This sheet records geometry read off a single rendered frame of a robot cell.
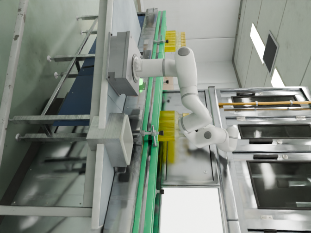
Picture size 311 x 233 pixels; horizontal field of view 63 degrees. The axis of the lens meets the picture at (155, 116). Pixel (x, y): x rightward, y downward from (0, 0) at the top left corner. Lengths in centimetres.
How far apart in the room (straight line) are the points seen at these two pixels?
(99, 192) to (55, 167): 67
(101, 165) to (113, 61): 50
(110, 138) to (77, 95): 71
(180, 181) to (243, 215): 38
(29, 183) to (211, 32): 670
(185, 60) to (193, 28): 641
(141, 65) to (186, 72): 27
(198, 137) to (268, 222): 57
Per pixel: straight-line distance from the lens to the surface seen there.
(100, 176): 119
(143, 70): 134
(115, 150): 123
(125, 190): 132
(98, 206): 119
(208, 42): 785
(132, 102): 161
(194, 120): 120
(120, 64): 126
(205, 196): 149
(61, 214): 130
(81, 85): 190
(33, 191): 177
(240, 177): 164
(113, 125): 122
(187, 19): 751
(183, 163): 160
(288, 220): 155
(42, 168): 184
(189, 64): 121
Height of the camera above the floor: 111
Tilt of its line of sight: 6 degrees down
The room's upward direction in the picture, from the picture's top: 89 degrees clockwise
